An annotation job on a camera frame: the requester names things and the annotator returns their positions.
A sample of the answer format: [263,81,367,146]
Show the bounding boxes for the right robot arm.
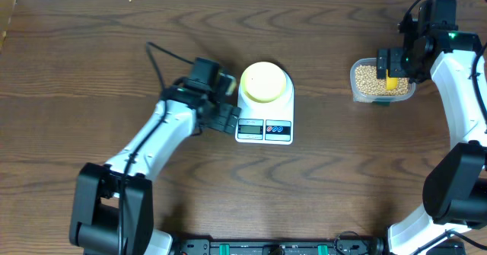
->
[387,30,486,254]

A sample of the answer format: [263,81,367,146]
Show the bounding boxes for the soybeans in container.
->
[355,65,409,96]

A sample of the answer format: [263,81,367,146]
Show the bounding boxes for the clear plastic container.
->
[350,58,416,104]

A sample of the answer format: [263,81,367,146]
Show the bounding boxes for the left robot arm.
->
[68,88,241,254]

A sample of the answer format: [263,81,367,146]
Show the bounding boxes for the white digital kitchen scale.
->
[235,68,294,145]

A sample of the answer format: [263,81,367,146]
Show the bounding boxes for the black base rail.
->
[169,238,388,255]

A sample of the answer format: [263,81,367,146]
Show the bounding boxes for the yellow plastic bowl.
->
[240,62,287,103]

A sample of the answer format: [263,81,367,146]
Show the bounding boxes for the yellow measuring scoop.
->
[386,69,399,91]

